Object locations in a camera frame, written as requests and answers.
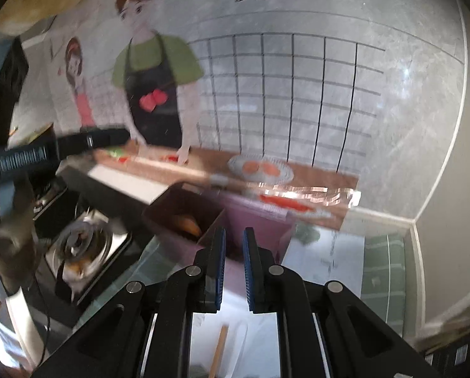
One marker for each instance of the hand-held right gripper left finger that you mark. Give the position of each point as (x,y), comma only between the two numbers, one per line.
(220,267)

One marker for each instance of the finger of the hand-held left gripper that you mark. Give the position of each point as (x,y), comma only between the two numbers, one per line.
(97,138)

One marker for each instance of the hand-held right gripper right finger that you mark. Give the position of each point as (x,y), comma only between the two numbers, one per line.
(250,271)

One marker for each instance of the black utensil holder rack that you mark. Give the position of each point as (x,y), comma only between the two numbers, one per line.
(250,220)

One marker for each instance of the wooden chopstick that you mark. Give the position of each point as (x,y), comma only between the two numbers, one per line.
(218,352)

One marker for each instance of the person's left hand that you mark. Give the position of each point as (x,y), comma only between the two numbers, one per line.
(10,236)

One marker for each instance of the orange spoon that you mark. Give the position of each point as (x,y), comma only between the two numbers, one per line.
(187,224)

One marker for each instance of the white paper with writing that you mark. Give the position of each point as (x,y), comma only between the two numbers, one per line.
(325,260)

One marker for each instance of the dark cloth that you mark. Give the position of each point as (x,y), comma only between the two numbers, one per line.
(6,86)

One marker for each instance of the cartoon kitchen wall poster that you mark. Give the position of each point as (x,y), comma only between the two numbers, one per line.
(258,86)

